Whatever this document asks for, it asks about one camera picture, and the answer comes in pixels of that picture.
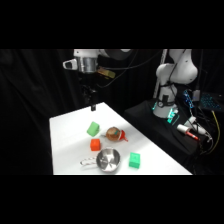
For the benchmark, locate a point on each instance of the red cube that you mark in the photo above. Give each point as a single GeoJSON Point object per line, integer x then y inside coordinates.
{"type": "Point", "coordinates": [95, 145]}

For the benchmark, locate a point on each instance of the blue lit keyboard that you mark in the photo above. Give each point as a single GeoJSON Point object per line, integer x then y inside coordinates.
{"type": "Point", "coordinates": [211, 101]}

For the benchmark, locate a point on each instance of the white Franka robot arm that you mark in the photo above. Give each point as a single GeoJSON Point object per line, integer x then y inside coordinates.
{"type": "Point", "coordinates": [176, 71]}

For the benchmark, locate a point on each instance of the green cube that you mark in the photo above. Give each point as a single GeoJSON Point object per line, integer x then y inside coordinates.
{"type": "Point", "coordinates": [134, 160]}

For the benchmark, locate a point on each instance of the black robot stand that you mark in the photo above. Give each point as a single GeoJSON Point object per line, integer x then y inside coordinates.
{"type": "Point", "coordinates": [150, 126]}

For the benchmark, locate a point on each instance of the brown round toy red tip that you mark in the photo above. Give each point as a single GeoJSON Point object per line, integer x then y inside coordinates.
{"type": "Point", "coordinates": [113, 133]}

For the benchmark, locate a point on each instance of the black curtain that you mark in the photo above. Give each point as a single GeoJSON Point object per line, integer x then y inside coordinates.
{"type": "Point", "coordinates": [30, 100]}

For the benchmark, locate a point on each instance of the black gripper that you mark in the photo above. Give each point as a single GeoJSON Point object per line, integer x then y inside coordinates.
{"type": "Point", "coordinates": [89, 90]}

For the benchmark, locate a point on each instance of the green wedge block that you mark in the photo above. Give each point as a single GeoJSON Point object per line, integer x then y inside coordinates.
{"type": "Point", "coordinates": [93, 129]}

